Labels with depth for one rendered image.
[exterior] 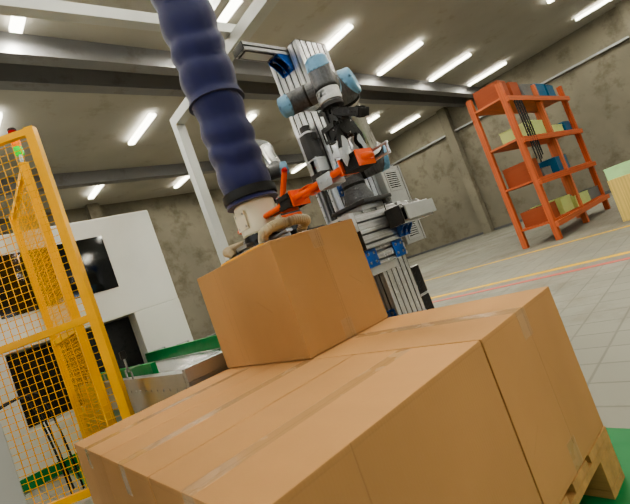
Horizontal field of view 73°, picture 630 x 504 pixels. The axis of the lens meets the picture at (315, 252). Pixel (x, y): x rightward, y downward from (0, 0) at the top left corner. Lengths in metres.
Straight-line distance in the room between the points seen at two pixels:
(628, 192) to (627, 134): 8.06
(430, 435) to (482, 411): 0.17
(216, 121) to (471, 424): 1.39
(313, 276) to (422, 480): 0.82
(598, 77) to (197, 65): 13.94
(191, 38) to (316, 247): 0.97
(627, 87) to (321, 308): 14.02
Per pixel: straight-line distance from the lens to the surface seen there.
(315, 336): 1.42
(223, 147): 1.77
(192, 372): 1.92
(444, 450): 0.86
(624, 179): 7.01
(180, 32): 1.98
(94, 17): 4.11
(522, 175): 7.45
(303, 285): 1.42
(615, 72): 15.13
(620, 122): 15.03
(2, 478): 2.49
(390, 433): 0.75
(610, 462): 1.46
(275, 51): 2.57
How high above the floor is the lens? 0.80
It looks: 3 degrees up
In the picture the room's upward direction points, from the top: 20 degrees counter-clockwise
